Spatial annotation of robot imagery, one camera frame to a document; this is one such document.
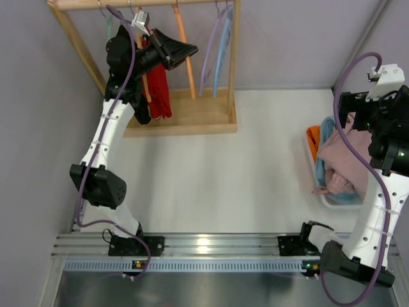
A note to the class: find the light blue garment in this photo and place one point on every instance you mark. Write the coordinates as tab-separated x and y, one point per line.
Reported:
342	199

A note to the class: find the black garment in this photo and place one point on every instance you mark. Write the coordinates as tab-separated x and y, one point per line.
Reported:
119	55

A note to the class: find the purple plastic hanger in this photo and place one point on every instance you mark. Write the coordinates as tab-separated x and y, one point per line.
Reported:
203	75

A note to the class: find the wooden clothes rack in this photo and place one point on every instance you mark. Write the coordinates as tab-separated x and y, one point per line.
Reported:
203	115

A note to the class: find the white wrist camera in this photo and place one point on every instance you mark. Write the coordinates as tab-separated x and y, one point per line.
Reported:
387	79
141	21

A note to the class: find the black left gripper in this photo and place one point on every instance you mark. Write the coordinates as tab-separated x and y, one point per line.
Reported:
162	54

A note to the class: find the light blue plastic hanger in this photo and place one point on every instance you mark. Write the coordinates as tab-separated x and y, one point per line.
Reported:
225	39

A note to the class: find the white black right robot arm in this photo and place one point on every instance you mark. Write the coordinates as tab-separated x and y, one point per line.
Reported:
364	159

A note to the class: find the light orange hanger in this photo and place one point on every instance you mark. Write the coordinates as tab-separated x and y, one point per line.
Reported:
139	45

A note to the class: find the aluminium mounting rail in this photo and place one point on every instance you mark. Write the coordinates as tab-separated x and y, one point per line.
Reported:
193	229

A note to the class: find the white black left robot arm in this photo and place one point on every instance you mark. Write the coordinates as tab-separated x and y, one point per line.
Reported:
94	177

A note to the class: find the red garment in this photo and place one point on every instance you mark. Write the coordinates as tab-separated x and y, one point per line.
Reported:
160	107

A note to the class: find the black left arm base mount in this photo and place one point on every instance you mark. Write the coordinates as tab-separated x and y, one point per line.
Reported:
120	246

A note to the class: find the grey slotted cable duct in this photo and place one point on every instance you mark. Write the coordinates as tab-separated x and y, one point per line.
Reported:
172	265

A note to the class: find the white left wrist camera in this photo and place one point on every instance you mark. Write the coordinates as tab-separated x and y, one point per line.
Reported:
141	21

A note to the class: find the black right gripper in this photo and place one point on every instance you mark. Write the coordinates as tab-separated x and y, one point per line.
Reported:
345	104

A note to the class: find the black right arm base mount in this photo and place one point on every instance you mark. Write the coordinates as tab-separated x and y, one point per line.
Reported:
294	245

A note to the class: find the mint green hanger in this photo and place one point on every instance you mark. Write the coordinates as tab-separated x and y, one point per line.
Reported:
108	18

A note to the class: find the white laundry basket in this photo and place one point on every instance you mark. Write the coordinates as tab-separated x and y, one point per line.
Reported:
326	201

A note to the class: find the dusty pink trousers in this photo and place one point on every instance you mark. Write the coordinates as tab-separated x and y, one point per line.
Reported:
344	173

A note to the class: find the orange plastic hanger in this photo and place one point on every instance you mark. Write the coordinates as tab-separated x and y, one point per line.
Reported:
182	35

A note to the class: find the orange garment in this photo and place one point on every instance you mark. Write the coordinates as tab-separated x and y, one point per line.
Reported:
313	140

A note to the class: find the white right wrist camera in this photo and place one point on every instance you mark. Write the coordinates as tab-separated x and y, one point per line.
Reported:
387	79

